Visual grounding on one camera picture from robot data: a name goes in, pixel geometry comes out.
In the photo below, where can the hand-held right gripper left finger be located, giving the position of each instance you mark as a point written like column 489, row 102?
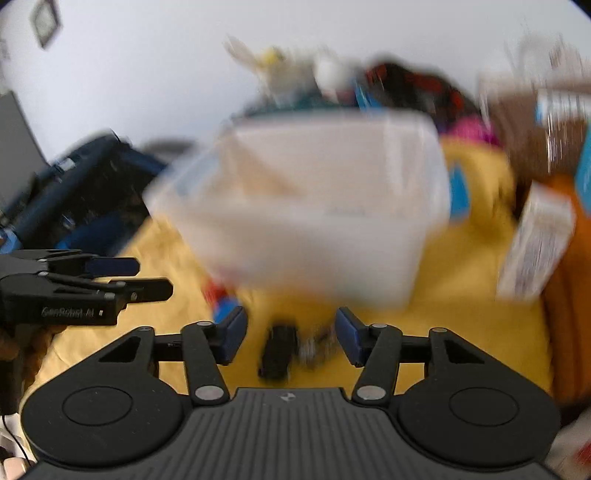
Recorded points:
column 234, row 333

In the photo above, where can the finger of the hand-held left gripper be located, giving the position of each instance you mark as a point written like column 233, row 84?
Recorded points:
column 113, row 266
column 147, row 290

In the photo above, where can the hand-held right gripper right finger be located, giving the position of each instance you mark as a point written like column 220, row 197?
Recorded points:
column 348, row 336

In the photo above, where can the black toy car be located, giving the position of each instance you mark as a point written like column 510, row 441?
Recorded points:
column 278, row 350

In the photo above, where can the translucent plastic storage container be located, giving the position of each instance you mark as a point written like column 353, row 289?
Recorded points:
column 300, row 207

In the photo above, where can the person's left hand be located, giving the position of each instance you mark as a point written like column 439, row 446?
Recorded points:
column 41, row 344

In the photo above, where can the red and blue toy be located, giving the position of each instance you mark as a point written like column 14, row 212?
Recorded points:
column 221, row 297

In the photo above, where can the dark blue bag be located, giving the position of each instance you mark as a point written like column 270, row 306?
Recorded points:
column 83, row 194

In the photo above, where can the yellow cloth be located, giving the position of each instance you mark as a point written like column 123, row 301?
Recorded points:
column 461, row 286

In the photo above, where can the grey flat panel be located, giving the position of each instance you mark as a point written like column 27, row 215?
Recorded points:
column 16, row 147

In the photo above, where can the white printed box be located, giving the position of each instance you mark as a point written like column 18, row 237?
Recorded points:
column 535, row 244

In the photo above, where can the orange box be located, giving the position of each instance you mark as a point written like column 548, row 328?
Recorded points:
column 570, row 323

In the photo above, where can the dark green cardboard box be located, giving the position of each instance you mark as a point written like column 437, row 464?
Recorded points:
column 304, row 102

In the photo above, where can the pink ball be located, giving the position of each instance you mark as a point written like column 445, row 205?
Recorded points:
column 473, row 131

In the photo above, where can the brown cardboard package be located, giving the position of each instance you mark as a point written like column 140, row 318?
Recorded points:
column 521, row 129

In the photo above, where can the framed wall picture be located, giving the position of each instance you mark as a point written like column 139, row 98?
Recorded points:
column 45, row 21

